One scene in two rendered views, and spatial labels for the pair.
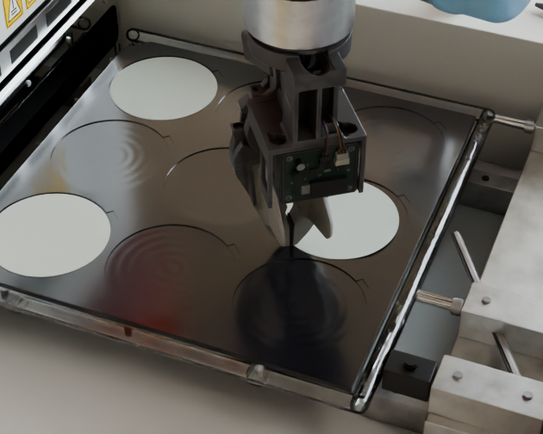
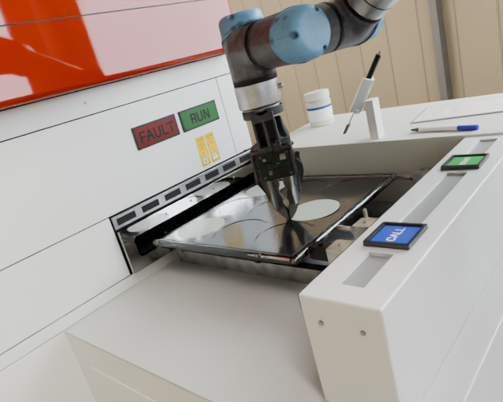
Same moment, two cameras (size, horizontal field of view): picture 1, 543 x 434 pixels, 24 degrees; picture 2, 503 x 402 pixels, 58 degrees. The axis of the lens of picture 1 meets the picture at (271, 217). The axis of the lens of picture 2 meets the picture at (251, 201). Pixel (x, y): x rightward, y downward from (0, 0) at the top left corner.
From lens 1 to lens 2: 0.47 m
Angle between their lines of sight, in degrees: 32
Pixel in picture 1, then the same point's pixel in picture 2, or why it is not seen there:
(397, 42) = (355, 157)
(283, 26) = (245, 99)
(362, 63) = (345, 171)
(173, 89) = not seen: hidden behind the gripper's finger
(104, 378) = (216, 281)
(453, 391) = (334, 249)
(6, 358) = (184, 277)
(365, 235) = (322, 212)
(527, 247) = not seen: hidden behind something
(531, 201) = not seen: hidden behind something
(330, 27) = (263, 96)
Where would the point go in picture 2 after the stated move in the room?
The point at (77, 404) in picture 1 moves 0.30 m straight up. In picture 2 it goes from (202, 289) to (151, 134)
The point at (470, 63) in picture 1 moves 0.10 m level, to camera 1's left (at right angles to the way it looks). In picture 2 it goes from (385, 158) to (338, 165)
